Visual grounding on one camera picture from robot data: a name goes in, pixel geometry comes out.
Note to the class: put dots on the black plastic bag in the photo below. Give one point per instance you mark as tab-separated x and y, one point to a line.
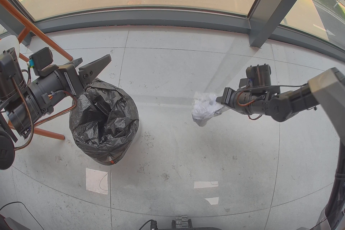
105	115

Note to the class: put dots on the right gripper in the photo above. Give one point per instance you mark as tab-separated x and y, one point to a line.
238	102

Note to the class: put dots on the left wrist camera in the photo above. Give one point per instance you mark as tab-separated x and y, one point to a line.
41	57

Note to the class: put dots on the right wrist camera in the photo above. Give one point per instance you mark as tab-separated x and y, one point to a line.
258	74

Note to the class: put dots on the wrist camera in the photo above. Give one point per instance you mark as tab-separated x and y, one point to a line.
41	57
258	74

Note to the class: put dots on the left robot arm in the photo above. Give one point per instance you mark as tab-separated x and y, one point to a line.
21	115

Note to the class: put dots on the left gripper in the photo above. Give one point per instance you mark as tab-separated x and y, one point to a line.
56	86

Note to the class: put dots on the white paper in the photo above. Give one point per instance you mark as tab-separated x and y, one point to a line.
203	109

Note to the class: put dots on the white chair with wooden legs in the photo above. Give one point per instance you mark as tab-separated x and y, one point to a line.
48	40

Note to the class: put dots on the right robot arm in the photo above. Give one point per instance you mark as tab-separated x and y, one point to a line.
323	86

